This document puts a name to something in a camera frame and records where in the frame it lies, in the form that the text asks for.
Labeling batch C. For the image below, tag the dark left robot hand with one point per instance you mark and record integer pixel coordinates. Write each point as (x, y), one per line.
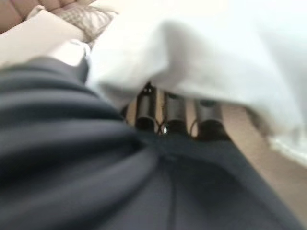
(120, 187)

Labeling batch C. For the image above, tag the white towel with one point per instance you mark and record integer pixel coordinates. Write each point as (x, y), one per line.
(204, 52)

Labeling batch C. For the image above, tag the fringed patterned cushion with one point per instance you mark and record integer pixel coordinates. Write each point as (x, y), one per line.
(93, 21)

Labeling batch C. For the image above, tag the beige pillow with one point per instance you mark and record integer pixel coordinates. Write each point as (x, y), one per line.
(40, 38)

